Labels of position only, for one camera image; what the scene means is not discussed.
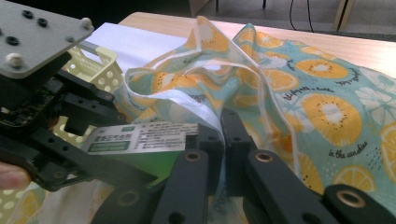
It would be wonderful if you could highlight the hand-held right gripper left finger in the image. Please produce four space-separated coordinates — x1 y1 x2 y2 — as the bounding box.
186 123 226 198

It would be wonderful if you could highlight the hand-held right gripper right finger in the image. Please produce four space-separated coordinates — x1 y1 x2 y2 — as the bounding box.
220 107 260 198

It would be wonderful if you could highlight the long green and white box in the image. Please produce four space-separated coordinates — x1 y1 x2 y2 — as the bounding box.
79 121 200 188

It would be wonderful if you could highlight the pale perforated plastic basket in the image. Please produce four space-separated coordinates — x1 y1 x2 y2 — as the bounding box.
0 41 124 224

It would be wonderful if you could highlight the orange print cloth bag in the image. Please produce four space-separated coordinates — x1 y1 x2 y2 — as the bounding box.
12 15 396 224

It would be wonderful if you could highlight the white board sheet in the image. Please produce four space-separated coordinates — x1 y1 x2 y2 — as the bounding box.
84 21 189 75

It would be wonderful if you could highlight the black cable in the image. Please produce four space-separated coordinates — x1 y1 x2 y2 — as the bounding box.
305 0 315 34
288 0 297 32

